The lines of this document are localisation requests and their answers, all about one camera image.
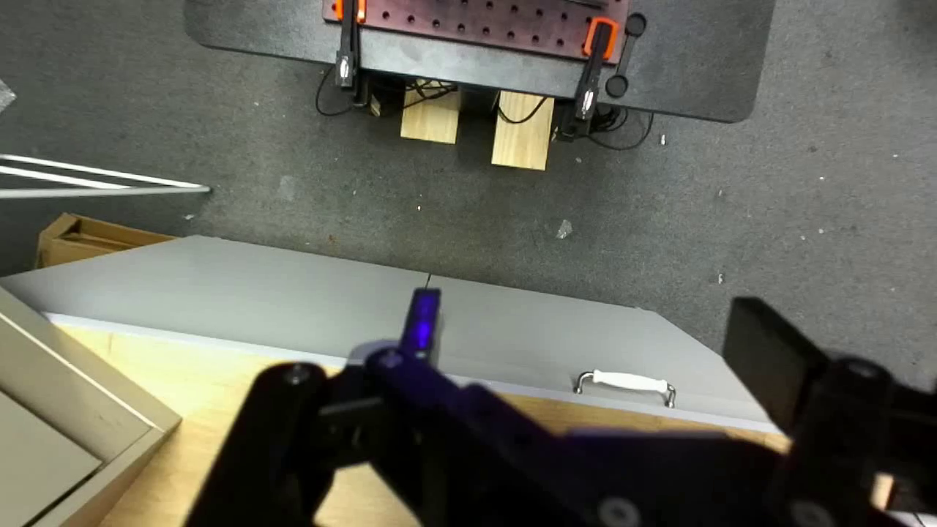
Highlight brown cardboard box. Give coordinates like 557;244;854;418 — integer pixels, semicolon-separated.
35;213;163;267

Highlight red perforated robot base plate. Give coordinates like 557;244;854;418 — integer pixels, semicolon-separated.
358;0;630;64

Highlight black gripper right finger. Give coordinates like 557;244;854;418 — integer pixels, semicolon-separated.
723;295;937;527

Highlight left wooden block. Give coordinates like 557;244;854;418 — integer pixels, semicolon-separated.
398;84;463;143

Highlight silver metal rod stand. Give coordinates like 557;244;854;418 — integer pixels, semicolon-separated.
0;155;210;202

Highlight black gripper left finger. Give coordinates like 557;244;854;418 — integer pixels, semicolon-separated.
185;286;780;527

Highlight wooden block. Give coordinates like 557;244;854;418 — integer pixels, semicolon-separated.
491;90;553;172
398;84;463;143

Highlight black cables under base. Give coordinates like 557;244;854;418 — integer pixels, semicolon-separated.
313;63;660;153

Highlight right orange black clamp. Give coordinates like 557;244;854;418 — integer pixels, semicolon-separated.
573;19;620;123

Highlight grey cabinet left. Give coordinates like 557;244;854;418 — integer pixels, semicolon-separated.
0;289;179;527

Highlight white drawer handle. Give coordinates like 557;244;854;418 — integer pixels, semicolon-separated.
570;368;676;408

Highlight right wooden block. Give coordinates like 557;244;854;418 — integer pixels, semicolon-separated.
491;90;553;172

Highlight orange black clamp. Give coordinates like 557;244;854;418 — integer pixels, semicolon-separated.
332;0;367;90
573;19;620;123

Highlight grey open top drawer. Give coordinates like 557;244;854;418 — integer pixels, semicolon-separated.
2;238;780;527

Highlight left orange black clamp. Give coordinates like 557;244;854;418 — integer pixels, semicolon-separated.
332;0;367;90

